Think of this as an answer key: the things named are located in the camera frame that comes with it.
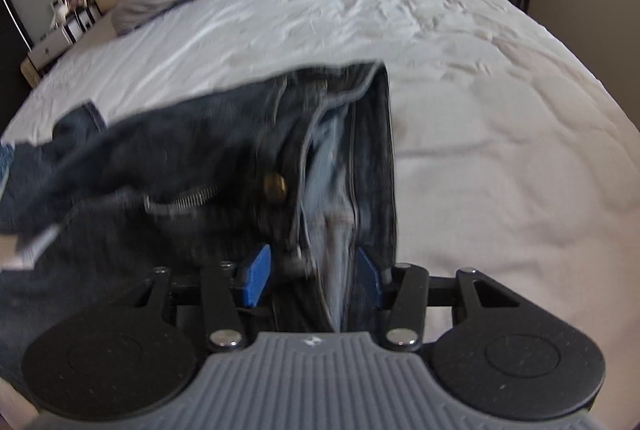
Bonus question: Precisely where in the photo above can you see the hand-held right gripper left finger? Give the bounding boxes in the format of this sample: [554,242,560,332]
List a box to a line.
[134,244,272,352]

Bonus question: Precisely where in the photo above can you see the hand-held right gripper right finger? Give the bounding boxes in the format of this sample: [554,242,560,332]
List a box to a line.
[356,247,521,352]

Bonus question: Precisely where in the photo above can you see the dark blue jeans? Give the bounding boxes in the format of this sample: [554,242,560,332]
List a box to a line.
[0,60,401,386]

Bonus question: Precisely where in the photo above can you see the bed with white sheet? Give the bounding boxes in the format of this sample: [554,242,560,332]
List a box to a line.
[0,0,640,430]

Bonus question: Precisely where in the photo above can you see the beige box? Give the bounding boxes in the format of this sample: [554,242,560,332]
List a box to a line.
[20,55,41,88]

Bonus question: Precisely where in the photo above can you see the dark wardrobe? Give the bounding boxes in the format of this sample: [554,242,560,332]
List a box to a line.
[0,0,33,111]

